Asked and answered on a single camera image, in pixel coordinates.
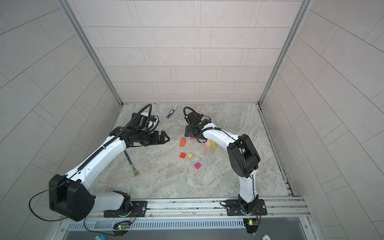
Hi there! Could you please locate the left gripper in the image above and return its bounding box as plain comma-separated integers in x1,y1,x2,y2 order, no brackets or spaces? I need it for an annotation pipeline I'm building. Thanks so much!
136,130,171,146

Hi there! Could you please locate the orange wood block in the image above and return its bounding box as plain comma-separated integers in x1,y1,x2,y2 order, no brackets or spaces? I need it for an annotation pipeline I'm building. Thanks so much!
180,138,187,147

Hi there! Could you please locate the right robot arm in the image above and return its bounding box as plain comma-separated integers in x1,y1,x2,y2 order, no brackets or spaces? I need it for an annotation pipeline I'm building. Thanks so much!
185,112,267,216

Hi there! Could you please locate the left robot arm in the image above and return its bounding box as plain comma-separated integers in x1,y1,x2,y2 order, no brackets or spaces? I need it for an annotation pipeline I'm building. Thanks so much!
49,113,170,222

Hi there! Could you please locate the blue whiteboard marker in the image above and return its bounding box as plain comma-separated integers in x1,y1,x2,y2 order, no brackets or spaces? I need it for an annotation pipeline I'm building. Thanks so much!
167,106,177,118

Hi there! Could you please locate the magenta cube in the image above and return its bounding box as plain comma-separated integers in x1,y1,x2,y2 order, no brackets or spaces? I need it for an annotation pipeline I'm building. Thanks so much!
194,162,202,169

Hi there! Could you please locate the metal fork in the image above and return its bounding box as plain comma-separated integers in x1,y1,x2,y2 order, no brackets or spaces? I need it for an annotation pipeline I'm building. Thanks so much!
124,150,139,177

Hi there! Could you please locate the left controller board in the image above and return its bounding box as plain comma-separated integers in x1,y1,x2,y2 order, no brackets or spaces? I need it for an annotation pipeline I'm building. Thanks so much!
113,221,132,231

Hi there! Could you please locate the controller board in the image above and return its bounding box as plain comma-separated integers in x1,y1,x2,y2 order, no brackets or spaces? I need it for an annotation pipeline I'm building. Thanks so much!
243,219,260,234
113,221,132,231

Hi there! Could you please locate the right controller board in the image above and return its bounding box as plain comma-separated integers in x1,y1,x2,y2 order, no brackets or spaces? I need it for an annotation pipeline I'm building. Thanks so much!
243,219,260,234

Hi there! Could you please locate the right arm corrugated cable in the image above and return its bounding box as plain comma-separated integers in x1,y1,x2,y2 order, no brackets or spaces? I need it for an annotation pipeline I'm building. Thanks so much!
182,106,238,142

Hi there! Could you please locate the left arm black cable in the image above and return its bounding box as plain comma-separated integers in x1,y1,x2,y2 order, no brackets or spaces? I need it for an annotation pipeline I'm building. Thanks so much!
28,103,160,238

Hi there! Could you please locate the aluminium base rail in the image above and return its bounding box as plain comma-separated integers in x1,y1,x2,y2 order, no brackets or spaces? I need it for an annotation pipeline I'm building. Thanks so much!
86,196,311,221

